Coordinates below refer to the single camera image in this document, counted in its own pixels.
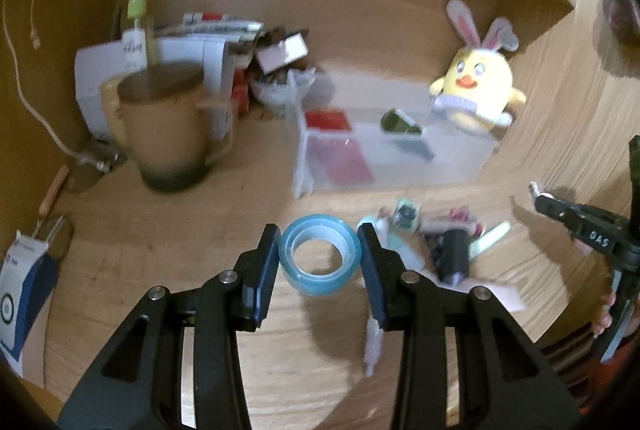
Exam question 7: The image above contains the dark green bottle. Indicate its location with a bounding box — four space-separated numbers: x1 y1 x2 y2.
380 108 422 135

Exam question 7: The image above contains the red booklet in bin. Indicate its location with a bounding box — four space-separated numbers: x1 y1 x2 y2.
305 108 374 186

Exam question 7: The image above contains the white paper box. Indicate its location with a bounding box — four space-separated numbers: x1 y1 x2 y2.
74 36 237 141

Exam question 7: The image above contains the small pink white box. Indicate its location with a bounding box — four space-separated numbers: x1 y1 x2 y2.
255 32 309 74

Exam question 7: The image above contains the brown ceramic mug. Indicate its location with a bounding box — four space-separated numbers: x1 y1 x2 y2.
117 62 234 193

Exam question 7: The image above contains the green black small packet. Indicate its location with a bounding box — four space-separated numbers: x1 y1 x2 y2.
392 198 421 233

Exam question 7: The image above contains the blue white carton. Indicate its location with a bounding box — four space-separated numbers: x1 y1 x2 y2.
1 231 58 389

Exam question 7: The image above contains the white patterned pen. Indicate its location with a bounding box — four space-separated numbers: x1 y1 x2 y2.
362 317 384 377

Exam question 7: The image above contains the green cap spray bottle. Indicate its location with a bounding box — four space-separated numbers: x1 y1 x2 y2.
122 0 148 74

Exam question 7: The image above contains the black cylinder bottle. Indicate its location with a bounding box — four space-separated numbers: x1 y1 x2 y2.
436 230 470 286

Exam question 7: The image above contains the white cord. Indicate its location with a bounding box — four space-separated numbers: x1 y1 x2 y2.
2 0 112 171

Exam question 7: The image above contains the blue tape roll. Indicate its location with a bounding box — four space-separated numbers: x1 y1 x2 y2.
279 214 362 297

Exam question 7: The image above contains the pink bead bracelet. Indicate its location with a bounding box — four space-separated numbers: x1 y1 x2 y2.
447 204 485 238

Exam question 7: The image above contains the white green tube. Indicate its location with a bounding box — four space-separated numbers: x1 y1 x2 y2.
469 221 511 260

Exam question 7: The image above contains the stack of papers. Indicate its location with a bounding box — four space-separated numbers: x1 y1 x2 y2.
155 12 264 41

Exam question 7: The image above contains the yellow chick plush toy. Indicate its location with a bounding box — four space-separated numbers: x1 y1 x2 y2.
430 0 526 133

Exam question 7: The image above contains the mint green tube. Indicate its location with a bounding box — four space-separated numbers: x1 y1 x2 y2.
373 218 425 272

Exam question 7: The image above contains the clear plastic storage bin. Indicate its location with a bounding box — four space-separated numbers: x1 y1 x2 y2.
285 72 498 198

